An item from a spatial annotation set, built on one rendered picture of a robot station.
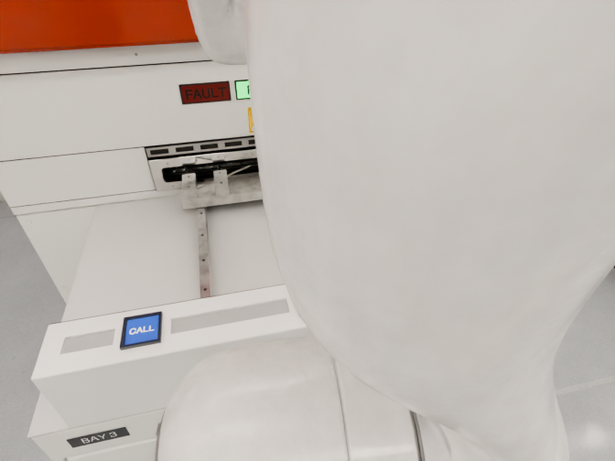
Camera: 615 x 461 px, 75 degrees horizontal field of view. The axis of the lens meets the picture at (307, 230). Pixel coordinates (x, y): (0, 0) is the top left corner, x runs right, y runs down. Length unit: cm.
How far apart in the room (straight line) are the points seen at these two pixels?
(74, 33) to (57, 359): 62
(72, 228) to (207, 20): 96
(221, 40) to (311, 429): 35
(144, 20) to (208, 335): 64
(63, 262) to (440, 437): 125
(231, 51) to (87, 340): 46
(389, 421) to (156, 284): 76
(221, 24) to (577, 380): 184
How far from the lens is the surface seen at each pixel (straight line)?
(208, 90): 105
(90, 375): 67
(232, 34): 44
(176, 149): 112
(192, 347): 62
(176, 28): 97
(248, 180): 109
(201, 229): 99
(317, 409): 22
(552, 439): 20
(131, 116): 109
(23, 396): 197
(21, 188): 125
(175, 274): 93
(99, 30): 98
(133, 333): 66
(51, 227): 130
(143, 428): 80
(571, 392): 194
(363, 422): 22
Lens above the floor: 145
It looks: 39 degrees down
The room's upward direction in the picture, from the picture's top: straight up
